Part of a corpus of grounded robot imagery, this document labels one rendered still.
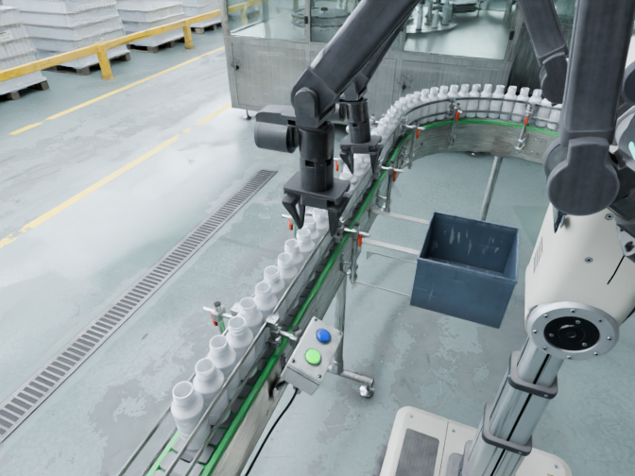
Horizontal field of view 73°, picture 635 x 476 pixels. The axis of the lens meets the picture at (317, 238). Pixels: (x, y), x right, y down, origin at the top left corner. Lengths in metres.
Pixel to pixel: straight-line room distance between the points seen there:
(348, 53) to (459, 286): 1.04
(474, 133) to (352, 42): 1.97
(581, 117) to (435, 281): 0.99
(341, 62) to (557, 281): 0.57
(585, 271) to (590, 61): 0.42
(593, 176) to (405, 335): 1.97
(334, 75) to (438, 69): 3.65
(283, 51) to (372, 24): 4.09
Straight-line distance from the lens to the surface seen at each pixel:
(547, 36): 1.05
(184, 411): 0.88
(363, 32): 0.61
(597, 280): 0.92
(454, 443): 1.88
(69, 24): 7.51
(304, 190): 0.72
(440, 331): 2.56
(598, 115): 0.62
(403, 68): 4.31
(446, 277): 1.50
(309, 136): 0.67
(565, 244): 0.88
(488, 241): 1.76
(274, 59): 4.75
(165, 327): 2.63
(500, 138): 2.57
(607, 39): 0.60
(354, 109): 1.13
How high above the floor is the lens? 1.85
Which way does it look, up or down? 36 degrees down
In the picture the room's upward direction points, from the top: straight up
